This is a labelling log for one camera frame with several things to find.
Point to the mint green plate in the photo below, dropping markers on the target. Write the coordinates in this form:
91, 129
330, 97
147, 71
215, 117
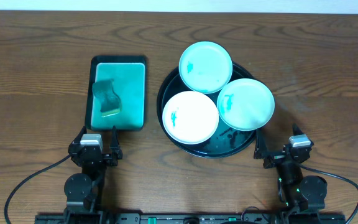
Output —
245, 104
205, 67

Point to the black round tray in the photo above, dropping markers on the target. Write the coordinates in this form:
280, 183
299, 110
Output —
225, 141

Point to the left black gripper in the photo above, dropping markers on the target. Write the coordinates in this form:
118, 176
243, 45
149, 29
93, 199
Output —
95, 155

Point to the green yellow scrub sponge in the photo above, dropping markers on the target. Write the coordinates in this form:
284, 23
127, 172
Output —
110, 102

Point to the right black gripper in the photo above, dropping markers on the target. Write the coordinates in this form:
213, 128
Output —
281, 156

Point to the white pink plate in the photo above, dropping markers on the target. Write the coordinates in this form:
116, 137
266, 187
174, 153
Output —
190, 117

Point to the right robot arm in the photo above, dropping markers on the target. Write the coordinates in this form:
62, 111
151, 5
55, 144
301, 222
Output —
302, 193

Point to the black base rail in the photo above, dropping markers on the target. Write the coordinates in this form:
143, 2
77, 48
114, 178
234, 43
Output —
135, 218

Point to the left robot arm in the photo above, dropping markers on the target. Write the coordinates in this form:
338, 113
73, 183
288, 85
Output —
84, 189

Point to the black rectangular tray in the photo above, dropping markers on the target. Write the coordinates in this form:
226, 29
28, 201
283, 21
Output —
88, 93

